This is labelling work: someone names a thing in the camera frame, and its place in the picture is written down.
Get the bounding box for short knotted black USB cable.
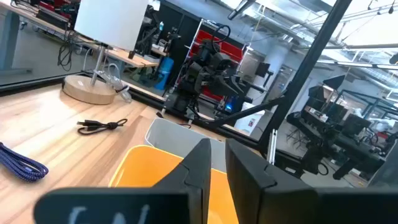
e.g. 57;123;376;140
76;118;129;136

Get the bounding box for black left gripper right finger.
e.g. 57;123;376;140
225;138;398;224

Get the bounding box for purple braided cable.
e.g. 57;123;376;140
0;142;50;183

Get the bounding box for background black robot station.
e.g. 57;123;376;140
285;74;398;187

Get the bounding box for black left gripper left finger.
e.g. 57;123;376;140
33;138;212;224

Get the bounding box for hanging black bench cables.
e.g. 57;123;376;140
57;29;80;72

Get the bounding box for grey plastic bin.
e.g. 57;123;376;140
144;117;228;174

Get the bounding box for silver metal bracket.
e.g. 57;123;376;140
266;128;278;165

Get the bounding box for yellow plastic bin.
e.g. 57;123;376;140
108;144;239;224

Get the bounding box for black aluminium rig frame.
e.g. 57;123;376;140
0;0;354;166

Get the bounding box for white lamp power cable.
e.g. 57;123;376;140
101;63;133;103

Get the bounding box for wooden workbench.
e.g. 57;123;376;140
0;0;160;68

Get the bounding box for blue cylinder tank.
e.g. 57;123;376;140
154;56;175;91

